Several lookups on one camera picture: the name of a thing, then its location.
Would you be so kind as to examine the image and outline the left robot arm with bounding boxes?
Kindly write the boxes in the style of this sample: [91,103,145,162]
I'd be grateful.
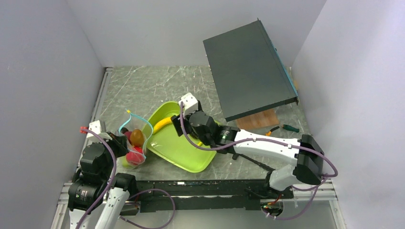
[68,133,138,229]

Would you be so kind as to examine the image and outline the wooden board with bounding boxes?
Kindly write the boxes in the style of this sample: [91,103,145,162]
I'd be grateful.
[236,109,279,130]

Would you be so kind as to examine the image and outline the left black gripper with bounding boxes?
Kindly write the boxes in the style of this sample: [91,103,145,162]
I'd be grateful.
[96,131,129,179]

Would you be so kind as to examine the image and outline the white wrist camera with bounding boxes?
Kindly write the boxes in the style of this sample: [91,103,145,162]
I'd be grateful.
[178,93,199,115]
[79,120,111,142]

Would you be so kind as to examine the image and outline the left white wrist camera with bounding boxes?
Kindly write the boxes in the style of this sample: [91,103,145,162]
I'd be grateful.
[79,120,111,142]

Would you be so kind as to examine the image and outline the orange handled pliers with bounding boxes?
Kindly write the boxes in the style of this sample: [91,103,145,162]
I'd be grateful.
[265,126,280,136]

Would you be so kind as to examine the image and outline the purple sweet potato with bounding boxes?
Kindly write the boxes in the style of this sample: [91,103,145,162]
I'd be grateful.
[124,131,132,141]

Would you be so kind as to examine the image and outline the clear zip top bag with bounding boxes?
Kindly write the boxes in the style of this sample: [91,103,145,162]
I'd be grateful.
[118,109,153,168]

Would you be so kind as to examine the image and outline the green handled screwdriver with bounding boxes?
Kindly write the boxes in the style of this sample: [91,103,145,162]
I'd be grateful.
[281,124,312,136]

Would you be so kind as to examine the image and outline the red apple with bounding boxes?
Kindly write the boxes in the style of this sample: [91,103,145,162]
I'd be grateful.
[125,147,146,166]

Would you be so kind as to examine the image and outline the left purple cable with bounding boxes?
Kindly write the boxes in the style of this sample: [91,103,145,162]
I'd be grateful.
[75,128,176,229]

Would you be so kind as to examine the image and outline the brown kiwi potato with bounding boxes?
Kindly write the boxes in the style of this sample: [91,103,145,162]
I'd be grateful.
[130,129,145,147]

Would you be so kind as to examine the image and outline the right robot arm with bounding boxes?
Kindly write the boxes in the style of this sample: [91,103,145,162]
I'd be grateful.
[171,111,324,198]

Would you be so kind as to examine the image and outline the green pear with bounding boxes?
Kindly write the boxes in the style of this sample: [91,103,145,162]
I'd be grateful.
[121,157,132,168]

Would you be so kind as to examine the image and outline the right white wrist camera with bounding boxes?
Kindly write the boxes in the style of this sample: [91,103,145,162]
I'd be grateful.
[178,93,199,115]

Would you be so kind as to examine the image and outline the black hammer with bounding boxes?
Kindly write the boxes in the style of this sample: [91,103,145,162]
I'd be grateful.
[232,153,274,172]

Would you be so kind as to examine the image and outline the dark grey tilted panel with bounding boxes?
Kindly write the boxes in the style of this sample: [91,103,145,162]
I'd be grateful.
[203,20,299,122]

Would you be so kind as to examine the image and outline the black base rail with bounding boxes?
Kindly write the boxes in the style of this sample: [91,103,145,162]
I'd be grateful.
[112,174,294,213]

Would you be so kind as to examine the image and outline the green plastic tray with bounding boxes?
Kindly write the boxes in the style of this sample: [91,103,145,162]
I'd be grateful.
[140,101,216,173]

